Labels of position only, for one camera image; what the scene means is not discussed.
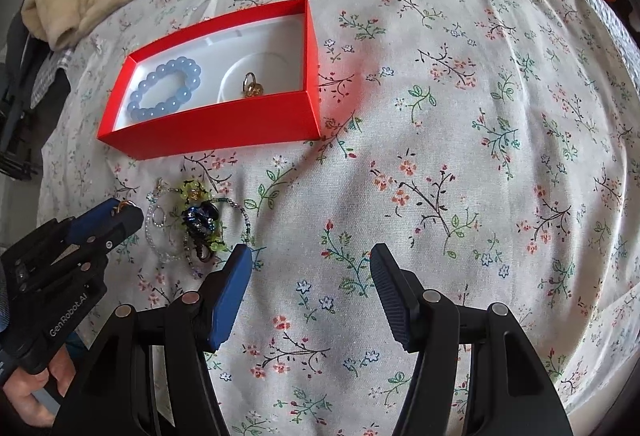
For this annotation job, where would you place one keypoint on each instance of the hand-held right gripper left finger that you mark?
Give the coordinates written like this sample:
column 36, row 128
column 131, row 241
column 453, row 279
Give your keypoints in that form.
column 231, row 296

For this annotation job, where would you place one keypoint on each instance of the person's left hand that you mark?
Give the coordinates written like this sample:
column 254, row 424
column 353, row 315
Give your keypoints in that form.
column 22, row 396

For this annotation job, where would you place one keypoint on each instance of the floral bedsheet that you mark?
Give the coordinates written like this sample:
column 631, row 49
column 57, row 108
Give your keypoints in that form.
column 425, row 141

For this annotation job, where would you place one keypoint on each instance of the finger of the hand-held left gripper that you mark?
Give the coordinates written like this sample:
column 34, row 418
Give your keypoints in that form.
column 122, row 226
column 90, row 218

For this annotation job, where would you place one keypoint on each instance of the black hair clip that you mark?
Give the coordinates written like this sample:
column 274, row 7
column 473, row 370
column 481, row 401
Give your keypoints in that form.
column 200, row 216

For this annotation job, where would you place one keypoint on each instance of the red cardboard box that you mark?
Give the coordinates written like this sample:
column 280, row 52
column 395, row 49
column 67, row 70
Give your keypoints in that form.
column 215, row 126

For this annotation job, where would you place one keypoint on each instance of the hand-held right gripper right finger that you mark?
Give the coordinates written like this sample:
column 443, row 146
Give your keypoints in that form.
column 395, row 298

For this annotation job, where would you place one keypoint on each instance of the checkered cloth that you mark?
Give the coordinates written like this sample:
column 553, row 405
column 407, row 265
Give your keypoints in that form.
column 50, row 76

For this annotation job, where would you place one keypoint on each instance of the black tripod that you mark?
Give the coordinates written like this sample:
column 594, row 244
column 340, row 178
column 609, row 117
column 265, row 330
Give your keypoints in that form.
column 15, row 126

